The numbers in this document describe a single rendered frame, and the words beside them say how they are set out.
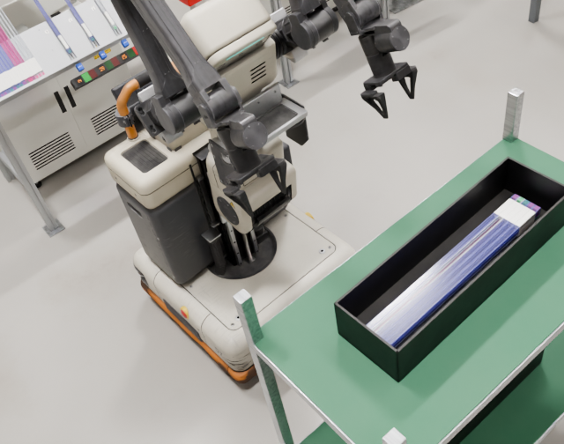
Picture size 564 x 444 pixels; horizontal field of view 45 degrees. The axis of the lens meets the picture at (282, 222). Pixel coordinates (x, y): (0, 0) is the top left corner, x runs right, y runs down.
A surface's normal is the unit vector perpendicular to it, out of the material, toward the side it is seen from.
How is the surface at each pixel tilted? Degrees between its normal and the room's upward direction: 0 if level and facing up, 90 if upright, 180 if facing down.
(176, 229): 90
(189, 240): 90
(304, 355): 0
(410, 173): 0
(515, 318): 0
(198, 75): 45
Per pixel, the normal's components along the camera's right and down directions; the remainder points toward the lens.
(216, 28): 0.34, -0.18
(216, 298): -0.14, -0.68
